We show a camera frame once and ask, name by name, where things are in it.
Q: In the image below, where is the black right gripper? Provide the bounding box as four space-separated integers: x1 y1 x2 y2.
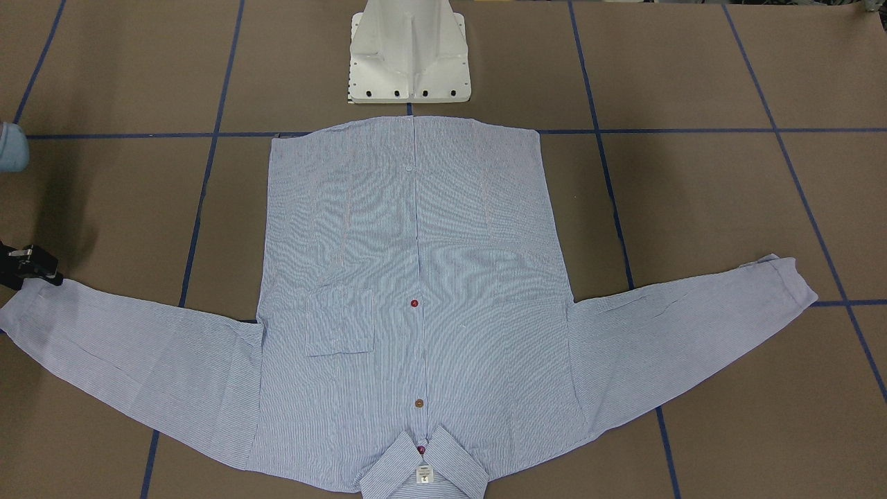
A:
1 243 64 291

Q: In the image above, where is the blue striped button shirt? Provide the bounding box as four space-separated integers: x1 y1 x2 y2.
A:
2 116 818 498

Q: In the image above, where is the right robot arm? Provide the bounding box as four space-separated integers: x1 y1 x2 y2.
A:
1 122 64 291

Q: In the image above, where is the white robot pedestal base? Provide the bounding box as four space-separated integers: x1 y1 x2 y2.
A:
348 1 472 104

